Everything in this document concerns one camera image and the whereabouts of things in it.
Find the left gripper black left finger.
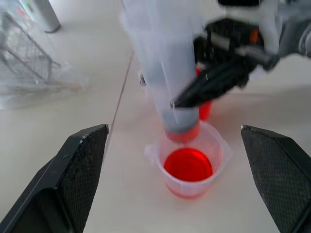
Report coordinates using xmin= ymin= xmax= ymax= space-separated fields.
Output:
xmin=0 ymin=124 xmax=109 ymax=233

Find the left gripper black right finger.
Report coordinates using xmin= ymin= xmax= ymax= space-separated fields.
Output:
xmin=241 ymin=125 xmax=311 ymax=233

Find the clear plastic graduated cylinder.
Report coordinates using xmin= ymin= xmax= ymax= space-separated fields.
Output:
xmin=122 ymin=0 xmax=207 ymax=146

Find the clear plastic measuring cup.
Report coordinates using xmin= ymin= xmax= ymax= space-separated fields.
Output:
xmin=144 ymin=121 xmax=234 ymax=200

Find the clear plastic bag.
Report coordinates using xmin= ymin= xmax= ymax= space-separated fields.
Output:
xmin=0 ymin=59 xmax=90 ymax=98

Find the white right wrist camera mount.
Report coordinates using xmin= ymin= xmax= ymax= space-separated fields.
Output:
xmin=242 ymin=0 xmax=285 ymax=57

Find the grey metal post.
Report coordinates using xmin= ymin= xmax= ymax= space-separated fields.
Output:
xmin=31 ymin=0 xmax=62 ymax=33

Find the metal wire basket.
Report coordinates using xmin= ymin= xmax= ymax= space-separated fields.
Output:
xmin=0 ymin=12 xmax=62 ymax=91

